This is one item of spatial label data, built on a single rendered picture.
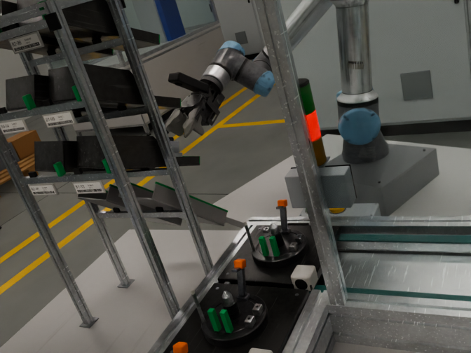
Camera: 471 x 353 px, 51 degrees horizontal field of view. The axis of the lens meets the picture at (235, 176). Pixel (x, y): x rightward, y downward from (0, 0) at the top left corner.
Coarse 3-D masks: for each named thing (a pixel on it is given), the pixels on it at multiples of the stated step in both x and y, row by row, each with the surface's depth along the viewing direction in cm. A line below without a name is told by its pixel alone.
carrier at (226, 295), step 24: (216, 288) 115; (264, 288) 110; (216, 312) 104; (240, 312) 102; (264, 312) 99; (288, 312) 101; (192, 336) 102; (216, 336) 97; (240, 336) 95; (264, 336) 96; (288, 336) 96
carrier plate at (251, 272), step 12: (300, 228) 129; (252, 240) 130; (312, 240) 122; (240, 252) 127; (312, 252) 118; (228, 264) 123; (252, 264) 120; (300, 264) 115; (312, 264) 113; (228, 276) 118; (252, 276) 116; (264, 276) 114; (276, 276) 113; (288, 276) 112; (288, 288) 110; (312, 288) 107
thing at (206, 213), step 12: (144, 192) 132; (156, 192) 118; (168, 192) 121; (144, 204) 129; (156, 204) 123; (168, 204) 122; (192, 204) 128; (204, 204) 131; (204, 216) 132; (216, 216) 135
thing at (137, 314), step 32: (128, 256) 165; (160, 256) 159; (192, 256) 153; (96, 288) 152; (128, 288) 147; (192, 288) 138; (32, 320) 145; (64, 320) 141; (128, 320) 132; (160, 320) 128; (0, 352) 135; (32, 352) 131; (64, 352) 127; (96, 352) 124; (128, 352) 120; (352, 352) 101; (384, 352) 99; (416, 352) 97
